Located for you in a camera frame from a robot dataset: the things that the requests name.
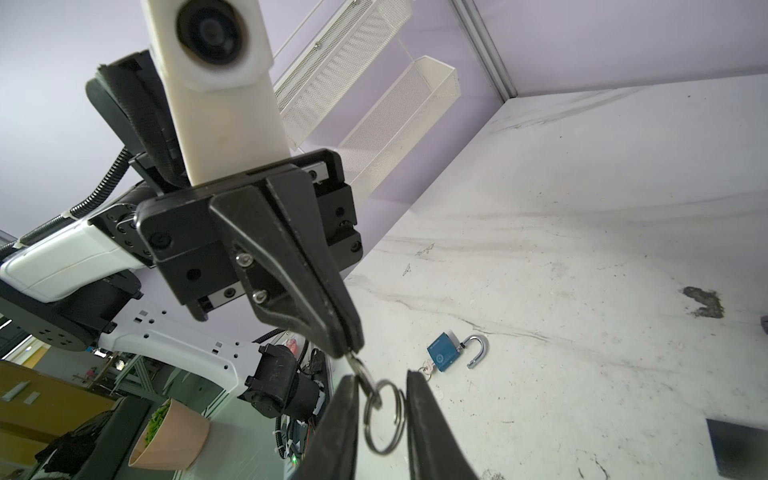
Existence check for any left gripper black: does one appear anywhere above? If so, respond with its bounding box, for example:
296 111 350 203
137 149 365 358

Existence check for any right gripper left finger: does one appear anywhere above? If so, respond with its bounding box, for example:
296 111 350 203
292 375 360 480

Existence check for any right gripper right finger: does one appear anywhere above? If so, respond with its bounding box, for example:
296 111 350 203
406 371 478 480

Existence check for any silver key with ring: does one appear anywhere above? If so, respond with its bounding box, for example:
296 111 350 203
345 352 407 456

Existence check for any blue padlock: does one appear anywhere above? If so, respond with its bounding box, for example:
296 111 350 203
427 332 490 372

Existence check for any small black padlock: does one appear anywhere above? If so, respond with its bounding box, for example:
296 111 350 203
706 419 767 480

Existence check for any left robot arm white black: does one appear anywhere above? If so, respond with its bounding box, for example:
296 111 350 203
1 51 364 408

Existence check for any white mesh two-tier shelf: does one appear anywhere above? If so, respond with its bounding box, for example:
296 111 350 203
275 1 461 206

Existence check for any pink bowl with greens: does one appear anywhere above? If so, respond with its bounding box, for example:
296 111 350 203
128 399 211 471

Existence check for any small dark debris piece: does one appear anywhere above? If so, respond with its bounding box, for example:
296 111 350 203
682 286 725 319

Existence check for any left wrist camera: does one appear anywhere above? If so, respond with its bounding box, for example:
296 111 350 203
142 1 290 186

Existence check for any aluminium frame rail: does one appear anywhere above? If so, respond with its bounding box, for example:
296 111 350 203
449 0 518 102

